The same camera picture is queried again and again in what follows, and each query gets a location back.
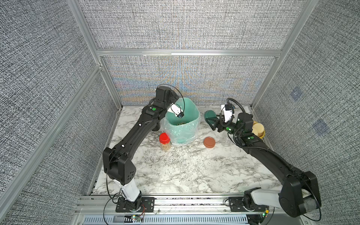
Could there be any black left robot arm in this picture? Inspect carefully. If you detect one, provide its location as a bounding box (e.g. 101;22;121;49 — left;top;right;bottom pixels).
102;84;183;203

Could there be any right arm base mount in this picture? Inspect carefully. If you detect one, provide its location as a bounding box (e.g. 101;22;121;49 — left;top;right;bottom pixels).
228;197;268;212

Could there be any green trash bin with liner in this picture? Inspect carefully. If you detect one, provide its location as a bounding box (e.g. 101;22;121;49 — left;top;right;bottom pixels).
160;97;201;146

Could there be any yellow bamboo steamer basket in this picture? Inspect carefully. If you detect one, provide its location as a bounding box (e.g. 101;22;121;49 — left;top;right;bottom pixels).
252;121;265;139

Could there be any green jar lid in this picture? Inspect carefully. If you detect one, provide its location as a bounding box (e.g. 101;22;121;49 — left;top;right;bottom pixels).
204;110;218;124

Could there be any orange jar lid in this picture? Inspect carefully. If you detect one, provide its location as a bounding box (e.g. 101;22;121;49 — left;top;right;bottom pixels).
203;136;216;149

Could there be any orange lid peanut jar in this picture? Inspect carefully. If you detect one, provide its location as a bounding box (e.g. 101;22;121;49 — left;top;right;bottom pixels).
220;132;234;147

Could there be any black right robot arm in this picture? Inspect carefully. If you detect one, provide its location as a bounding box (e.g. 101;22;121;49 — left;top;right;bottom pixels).
204;110;322;218

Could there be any red lid peanut jar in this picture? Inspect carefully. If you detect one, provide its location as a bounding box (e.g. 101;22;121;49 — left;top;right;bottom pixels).
159;133;171;151

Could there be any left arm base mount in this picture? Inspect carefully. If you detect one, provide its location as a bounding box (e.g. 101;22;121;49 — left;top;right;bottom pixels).
115;196;155;213

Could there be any black mug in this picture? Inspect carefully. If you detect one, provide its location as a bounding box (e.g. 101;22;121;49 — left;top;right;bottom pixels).
152;124;160;132

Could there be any aluminium front rail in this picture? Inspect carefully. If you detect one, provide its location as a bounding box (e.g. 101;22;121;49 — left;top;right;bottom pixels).
71;194;311;225

